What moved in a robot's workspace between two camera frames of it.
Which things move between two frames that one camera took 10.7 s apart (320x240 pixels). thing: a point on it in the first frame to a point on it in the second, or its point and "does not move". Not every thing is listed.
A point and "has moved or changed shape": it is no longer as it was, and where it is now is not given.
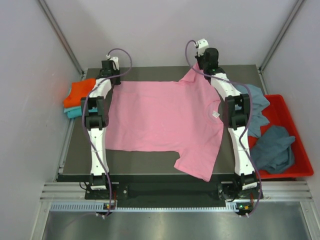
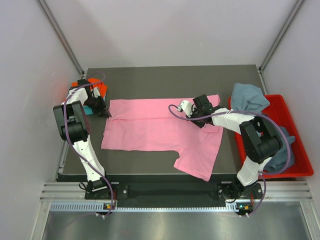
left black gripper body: x=115 y=72 to x=96 y=104
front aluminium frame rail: x=71 y=191 does not move
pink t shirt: x=187 y=116 has moved or changed shape
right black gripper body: x=202 y=65 to x=197 y=113
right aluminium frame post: x=298 y=5 does not move
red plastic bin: x=278 y=113 does not move
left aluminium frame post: x=57 y=31 does not move
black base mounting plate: x=220 y=187 does not move
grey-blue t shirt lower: x=272 y=151 does not move
